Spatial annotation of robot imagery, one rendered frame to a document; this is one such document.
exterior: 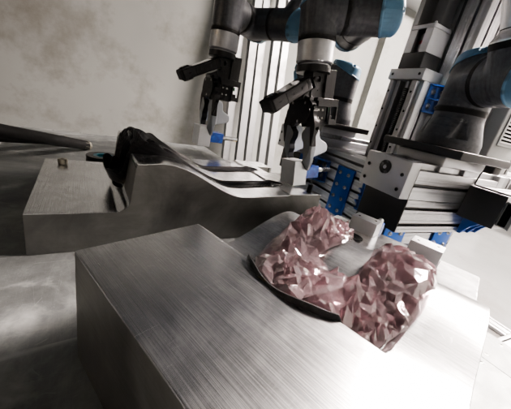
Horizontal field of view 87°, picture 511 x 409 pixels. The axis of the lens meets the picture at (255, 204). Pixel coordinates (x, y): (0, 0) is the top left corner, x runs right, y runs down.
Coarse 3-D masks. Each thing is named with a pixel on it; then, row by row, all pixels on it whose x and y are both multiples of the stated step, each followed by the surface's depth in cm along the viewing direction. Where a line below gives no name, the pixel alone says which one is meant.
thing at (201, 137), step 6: (198, 126) 75; (204, 126) 75; (198, 132) 75; (204, 132) 75; (216, 132) 78; (192, 138) 78; (198, 138) 75; (204, 138) 76; (210, 138) 76; (216, 138) 78; (222, 138) 79; (228, 138) 81; (234, 138) 82; (198, 144) 75; (204, 144) 76
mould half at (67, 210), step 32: (160, 160) 41; (192, 160) 65; (32, 192) 39; (64, 192) 41; (96, 192) 43; (128, 192) 41; (160, 192) 41; (192, 192) 43; (224, 192) 46; (256, 192) 52; (288, 192) 55; (32, 224) 34; (64, 224) 36; (96, 224) 38; (128, 224) 40; (160, 224) 43; (192, 224) 46; (224, 224) 49; (256, 224) 53
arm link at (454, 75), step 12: (480, 48) 62; (456, 60) 68; (468, 60) 64; (480, 60) 61; (456, 72) 67; (468, 72) 62; (456, 84) 66; (468, 84) 62; (444, 96) 69; (456, 96) 66; (468, 96) 63; (480, 108) 65
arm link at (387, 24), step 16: (352, 0) 50; (368, 0) 50; (384, 0) 49; (400, 0) 49; (352, 16) 51; (368, 16) 50; (384, 16) 50; (400, 16) 50; (352, 32) 53; (368, 32) 53; (384, 32) 53
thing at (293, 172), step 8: (288, 160) 60; (296, 160) 60; (288, 168) 60; (296, 168) 59; (304, 168) 60; (312, 168) 62; (320, 168) 65; (328, 168) 67; (288, 176) 61; (296, 176) 59; (304, 176) 61; (312, 176) 62; (296, 184) 60
